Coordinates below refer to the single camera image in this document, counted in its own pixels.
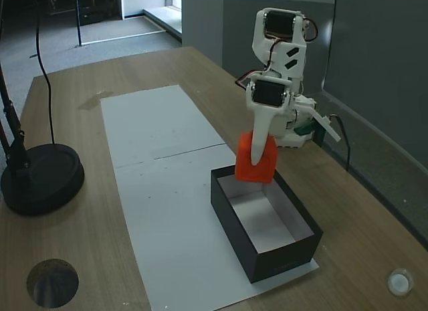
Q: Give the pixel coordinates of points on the orange cube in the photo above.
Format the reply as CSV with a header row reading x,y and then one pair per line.
x,y
261,172

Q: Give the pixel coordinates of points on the round clear plastic cap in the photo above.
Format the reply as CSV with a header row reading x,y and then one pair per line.
x,y
399,281

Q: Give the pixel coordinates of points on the black clamp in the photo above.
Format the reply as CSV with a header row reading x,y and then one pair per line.
x,y
319,135

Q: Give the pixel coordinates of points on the grey desk partition panel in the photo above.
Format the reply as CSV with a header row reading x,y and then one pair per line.
x,y
384,90

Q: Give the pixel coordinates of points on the black round lamp base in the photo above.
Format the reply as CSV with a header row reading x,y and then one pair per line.
x,y
47,180

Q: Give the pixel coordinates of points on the clear adhesive tape piece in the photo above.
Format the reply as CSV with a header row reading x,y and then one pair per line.
x,y
93,100

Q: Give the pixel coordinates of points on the black cardboard box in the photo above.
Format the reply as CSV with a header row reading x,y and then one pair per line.
x,y
284,254

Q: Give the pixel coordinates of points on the black vertical pole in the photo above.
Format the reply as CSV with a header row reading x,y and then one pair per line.
x,y
79,20

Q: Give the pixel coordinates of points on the green clamp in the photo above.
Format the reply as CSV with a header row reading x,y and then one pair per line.
x,y
305,130

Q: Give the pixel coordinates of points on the white paper sheet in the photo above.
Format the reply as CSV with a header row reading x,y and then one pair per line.
x,y
150,123
174,240

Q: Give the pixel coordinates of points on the white flat bar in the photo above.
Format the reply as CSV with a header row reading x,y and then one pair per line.
x,y
326,125

